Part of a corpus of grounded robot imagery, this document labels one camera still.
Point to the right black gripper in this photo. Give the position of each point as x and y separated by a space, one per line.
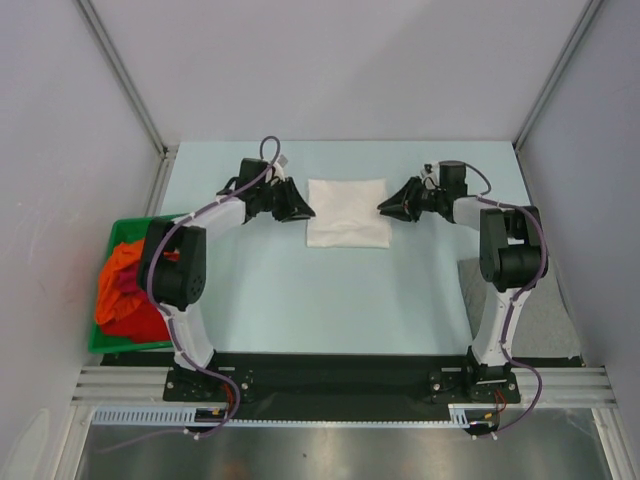
402 205

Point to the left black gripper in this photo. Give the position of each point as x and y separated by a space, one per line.
293 202

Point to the white printed t-shirt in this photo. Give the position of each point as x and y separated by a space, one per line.
346 214

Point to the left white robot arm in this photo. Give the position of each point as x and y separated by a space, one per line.
173 266

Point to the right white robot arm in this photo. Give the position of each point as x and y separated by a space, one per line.
513 258

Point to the green plastic bin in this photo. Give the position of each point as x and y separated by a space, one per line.
128 231

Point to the magenta t-shirt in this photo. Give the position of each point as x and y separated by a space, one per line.
127 282

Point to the folded grey t-shirt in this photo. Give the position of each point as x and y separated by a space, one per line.
544 328

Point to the red t-shirt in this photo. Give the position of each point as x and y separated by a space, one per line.
132 317

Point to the orange t-shirt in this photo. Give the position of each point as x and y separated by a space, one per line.
123 255

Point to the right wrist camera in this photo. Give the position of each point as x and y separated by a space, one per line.
430 176

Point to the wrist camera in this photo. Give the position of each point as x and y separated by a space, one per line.
430 176
278 173

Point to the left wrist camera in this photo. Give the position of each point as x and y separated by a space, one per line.
278 173

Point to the left corner aluminium post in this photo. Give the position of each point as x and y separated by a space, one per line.
117 67

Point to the corner aluminium post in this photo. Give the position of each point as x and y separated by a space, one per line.
578 33
117 67

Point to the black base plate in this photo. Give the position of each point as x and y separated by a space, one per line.
382 387

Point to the white slotted cable duct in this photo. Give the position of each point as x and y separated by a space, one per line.
205 418

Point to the aluminium frame rail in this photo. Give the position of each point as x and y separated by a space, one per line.
104 385

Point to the right corner aluminium post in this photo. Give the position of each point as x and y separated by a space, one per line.
578 33

